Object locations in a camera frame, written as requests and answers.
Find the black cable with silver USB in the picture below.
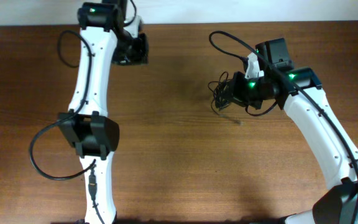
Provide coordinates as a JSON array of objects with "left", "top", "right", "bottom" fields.
[{"left": 210, "top": 99, "right": 244, "bottom": 126}]

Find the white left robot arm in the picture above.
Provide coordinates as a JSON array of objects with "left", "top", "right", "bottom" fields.
[{"left": 58, "top": 1, "right": 149, "bottom": 223}]

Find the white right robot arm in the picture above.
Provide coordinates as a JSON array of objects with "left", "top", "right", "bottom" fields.
[{"left": 221, "top": 39, "right": 358, "bottom": 223}]

